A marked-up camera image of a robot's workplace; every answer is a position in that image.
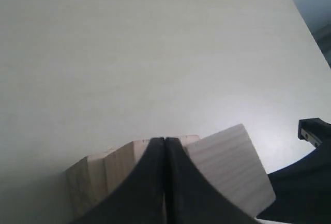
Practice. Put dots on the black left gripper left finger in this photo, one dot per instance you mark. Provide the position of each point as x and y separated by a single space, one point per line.
139 198

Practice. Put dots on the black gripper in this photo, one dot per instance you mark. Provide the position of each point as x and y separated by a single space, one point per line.
303 189

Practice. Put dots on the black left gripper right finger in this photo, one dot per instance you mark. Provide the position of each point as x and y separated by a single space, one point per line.
189 197

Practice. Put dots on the medium striped wooden cube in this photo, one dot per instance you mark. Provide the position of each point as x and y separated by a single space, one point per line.
230 163

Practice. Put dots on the largest wooden cube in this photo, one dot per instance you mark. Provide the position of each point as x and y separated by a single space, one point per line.
95 177

